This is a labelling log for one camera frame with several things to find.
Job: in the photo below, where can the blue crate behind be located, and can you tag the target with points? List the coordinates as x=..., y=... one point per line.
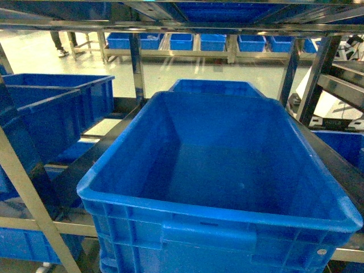
x=230, y=88

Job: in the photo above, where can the left steel rack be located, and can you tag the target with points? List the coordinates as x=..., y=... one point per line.
x=55, y=206

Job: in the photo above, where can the blue crate left far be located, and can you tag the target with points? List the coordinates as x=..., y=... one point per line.
x=96, y=100

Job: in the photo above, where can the large blue crate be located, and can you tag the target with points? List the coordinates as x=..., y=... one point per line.
x=215, y=183

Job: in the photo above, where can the blue crate left near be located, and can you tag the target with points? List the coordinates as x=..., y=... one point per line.
x=40, y=123

